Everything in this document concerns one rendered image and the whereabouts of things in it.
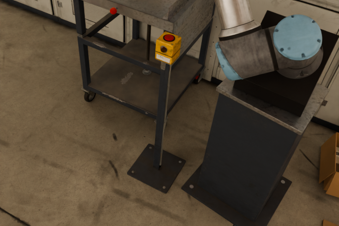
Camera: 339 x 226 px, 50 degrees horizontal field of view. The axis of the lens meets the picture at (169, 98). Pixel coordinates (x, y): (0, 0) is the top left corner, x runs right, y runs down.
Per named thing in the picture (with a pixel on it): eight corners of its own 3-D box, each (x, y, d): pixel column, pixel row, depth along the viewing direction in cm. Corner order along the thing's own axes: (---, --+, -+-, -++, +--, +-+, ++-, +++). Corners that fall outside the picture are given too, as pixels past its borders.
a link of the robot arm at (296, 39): (324, 62, 129) (329, 50, 113) (275, 74, 134) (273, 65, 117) (313, 22, 132) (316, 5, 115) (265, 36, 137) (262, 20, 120)
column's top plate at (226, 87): (328, 92, 159) (330, 89, 158) (300, 135, 139) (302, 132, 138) (250, 56, 174) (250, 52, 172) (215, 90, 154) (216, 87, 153)
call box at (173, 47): (171, 65, 153) (173, 46, 145) (154, 59, 155) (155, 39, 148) (179, 56, 158) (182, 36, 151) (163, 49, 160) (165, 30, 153)
